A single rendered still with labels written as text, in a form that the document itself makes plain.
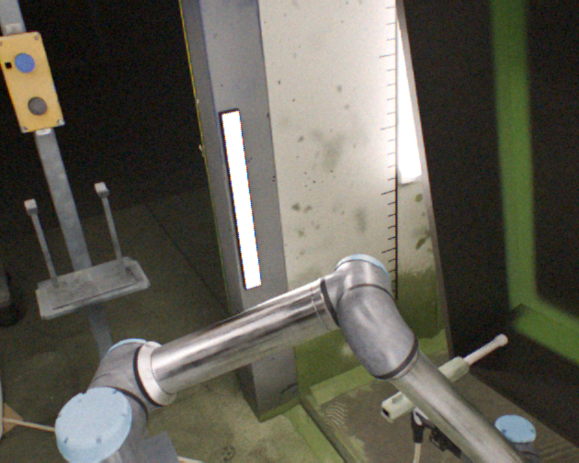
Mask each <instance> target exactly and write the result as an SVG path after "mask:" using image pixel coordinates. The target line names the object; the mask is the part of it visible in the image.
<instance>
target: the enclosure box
mask: <svg viewBox="0 0 579 463"><path fill-rule="evenodd" d="M395 5H396V12H397V17H398V24H399V30H400V36H401V43H402V48H403V60H404V66H405V72H406V78H407V84H408V91H409V97H410V103H411V109H412V115H413V122H414V133H415V138H416V145H417V151H418V157H419V163H420V169H421V176H422V182H423V188H424V194H425V200H426V212H427V217H428V224H429V230H430V236H431V242H432V248H433V255H434V260H435V267H436V272H437V284H438V290H439V297H440V302H441V309H442V315H443V321H444V327H445V333H446V339H447V346H448V357H449V360H450V361H451V360H452V359H454V358H456V357H458V356H459V357H461V358H462V359H464V358H465V357H467V356H469V355H471V354H472V353H474V352H476V351H477V350H479V349H480V348H482V347H484V346H485V345H487V344H489V343H491V342H492V341H493V340H494V339H495V337H497V336H498V335H500V334H503V335H504V336H505V337H506V338H507V344H505V345H503V346H499V347H497V348H495V349H494V350H493V351H492V352H490V353H488V354H487V355H485V356H483V357H482V358H480V359H478V360H477V361H475V362H474V363H472V364H470V366H469V372H470V374H471V375H473V376H474V377H476V378H477V379H478V380H480V381H481V382H482V383H484V384H485V385H487V386H488V387H490V388H491V389H492V390H494V391H496V392H497V393H499V394H500V395H502V396H503V397H504V398H506V399H507V400H509V401H511V402H512V403H514V404H515V405H516V406H517V407H518V408H520V409H521V410H523V411H524V412H526V413H528V414H529V415H531V416H532V417H533V418H535V419H536V420H538V421H539V422H541V423H543V424H544V425H546V426H547V427H548V428H550V429H551V430H552V431H553V432H555V433H556V434H558V435H560V436H561V437H562V438H564V439H565V440H567V441H568V442H570V443H571V444H573V445H574V446H576V447H577V448H579V0H395Z"/></svg>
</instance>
